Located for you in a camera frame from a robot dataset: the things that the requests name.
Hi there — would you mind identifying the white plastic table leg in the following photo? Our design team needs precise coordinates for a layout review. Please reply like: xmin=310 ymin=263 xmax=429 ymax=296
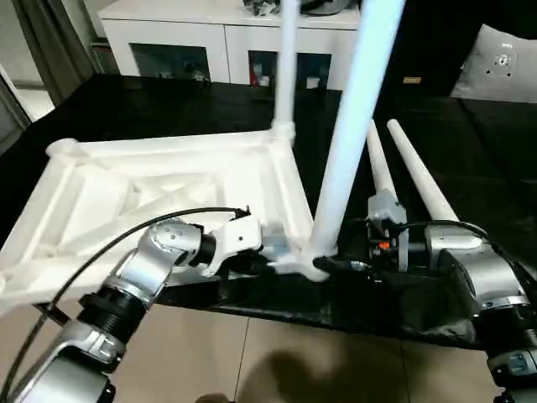
xmin=270 ymin=0 xmax=300 ymax=143
xmin=366 ymin=118 xmax=399 ymax=199
xmin=305 ymin=0 xmax=408 ymax=264
xmin=386 ymin=118 xmax=461 ymax=224

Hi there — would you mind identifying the white plastic table top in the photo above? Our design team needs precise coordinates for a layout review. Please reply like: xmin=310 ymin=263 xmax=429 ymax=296
xmin=0 ymin=127 xmax=333 ymax=317

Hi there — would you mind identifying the black work mat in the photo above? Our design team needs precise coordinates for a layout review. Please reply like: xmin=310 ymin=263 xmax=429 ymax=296
xmin=0 ymin=73 xmax=537 ymax=350

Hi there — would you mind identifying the black cabinet with yellow label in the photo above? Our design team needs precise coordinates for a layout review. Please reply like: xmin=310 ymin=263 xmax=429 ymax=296
xmin=363 ymin=0 xmax=484 ymax=98

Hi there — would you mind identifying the white glass-door cabinet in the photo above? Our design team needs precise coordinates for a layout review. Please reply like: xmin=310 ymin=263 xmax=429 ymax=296
xmin=97 ymin=0 xmax=367 ymax=92

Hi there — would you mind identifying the grey helmet on cabinet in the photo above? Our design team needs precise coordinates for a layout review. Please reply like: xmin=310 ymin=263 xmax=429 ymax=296
xmin=299 ymin=0 xmax=350 ymax=16

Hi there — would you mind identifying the dark clutter on cabinet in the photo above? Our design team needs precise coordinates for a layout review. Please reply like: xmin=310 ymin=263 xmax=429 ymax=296
xmin=242 ymin=0 xmax=283 ymax=18

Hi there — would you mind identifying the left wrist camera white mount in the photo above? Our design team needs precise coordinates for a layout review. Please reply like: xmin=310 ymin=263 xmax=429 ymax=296
xmin=200 ymin=212 xmax=264 ymax=279

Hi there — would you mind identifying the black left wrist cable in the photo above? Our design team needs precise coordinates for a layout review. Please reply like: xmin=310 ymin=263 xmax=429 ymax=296
xmin=0 ymin=204 xmax=253 ymax=396

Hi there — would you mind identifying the black table frame leg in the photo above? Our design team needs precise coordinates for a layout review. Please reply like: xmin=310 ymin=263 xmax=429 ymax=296
xmin=32 ymin=301 xmax=73 ymax=327

